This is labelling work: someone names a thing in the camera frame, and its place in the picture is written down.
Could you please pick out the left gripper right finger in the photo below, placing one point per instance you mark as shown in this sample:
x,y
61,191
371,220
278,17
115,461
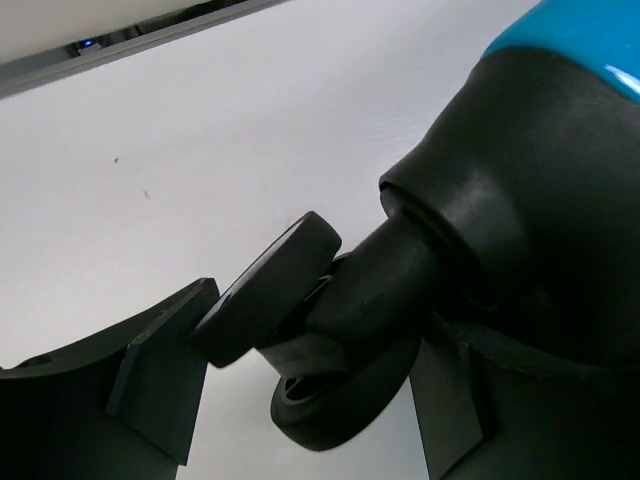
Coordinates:
x,y
490,407

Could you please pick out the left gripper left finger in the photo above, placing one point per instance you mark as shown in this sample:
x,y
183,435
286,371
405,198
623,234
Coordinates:
x,y
119,404

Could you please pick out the blue kids suitcase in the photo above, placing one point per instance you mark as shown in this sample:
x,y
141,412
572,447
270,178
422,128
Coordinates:
x,y
518,211

